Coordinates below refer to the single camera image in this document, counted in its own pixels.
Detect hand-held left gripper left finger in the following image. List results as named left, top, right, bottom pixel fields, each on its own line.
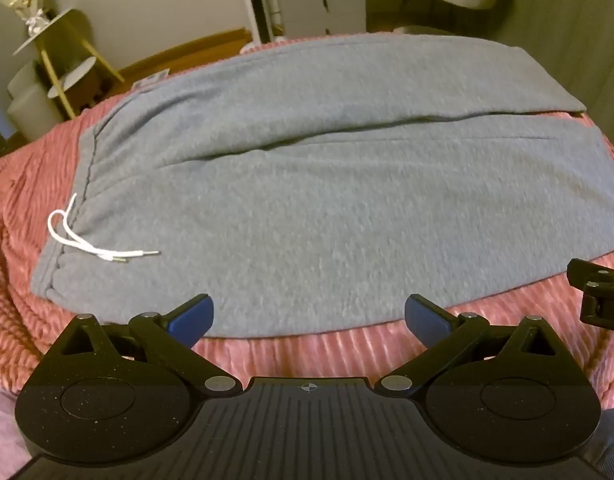
left=39, top=294, right=238, bottom=395

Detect grey pants with white drawstring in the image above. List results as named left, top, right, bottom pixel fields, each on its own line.
left=31, top=34, right=614, bottom=338

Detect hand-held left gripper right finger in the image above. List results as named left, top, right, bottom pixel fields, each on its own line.
left=379, top=294, right=575, bottom=395

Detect black door frame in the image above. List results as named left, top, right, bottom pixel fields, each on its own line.
left=238, top=0, right=276, bottom=44

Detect grey round pouf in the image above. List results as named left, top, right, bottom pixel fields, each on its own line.
left=7, top=60, right=65, bottom=141

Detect gold tiered side table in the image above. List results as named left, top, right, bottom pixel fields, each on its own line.
left=12, top=8, right=125, bottom=121

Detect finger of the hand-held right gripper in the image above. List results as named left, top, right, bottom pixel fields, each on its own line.
left=567, top=258, right=614, bottom=287

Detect pink ribbed blanket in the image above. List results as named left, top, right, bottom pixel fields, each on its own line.
left=0, top=32, right=614, bottom=416

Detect grey-green curtain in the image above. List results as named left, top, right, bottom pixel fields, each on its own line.
left=492, top=0, right=614, bottom=126

